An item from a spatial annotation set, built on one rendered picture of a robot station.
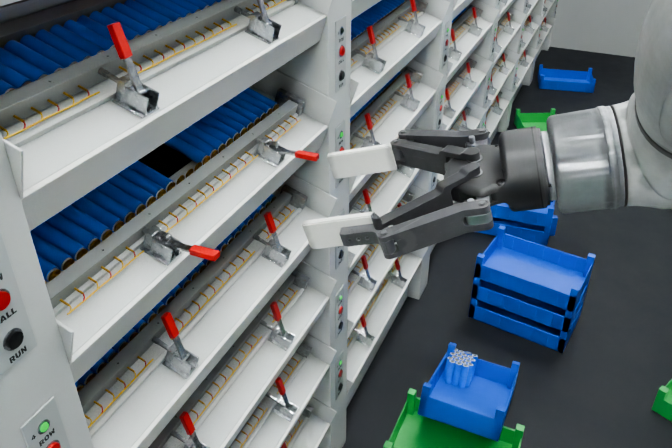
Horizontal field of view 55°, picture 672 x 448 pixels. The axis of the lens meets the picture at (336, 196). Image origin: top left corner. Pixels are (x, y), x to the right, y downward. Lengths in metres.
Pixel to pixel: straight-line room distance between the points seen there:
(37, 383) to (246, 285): 0.44
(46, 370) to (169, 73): 0.34
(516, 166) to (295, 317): 0.76
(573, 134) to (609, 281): 1.86
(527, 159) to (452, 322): 1.56
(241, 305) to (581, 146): 0.60
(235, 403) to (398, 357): 0.93
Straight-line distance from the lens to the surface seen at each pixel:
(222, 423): 1.10
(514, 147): 0.58
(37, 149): 0.64
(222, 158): 0.92
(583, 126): 0.58
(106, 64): 0.73
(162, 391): 0.90
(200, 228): 0.84
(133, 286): 0.76
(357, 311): 1.56
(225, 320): 0.98
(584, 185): 0.57
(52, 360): 0.68
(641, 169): 0.57
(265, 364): 1.17
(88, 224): 0.80
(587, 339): 2.16
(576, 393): 1.98
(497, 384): 1.93
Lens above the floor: 1.39
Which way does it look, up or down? 31 degrees down
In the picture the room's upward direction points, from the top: straight up
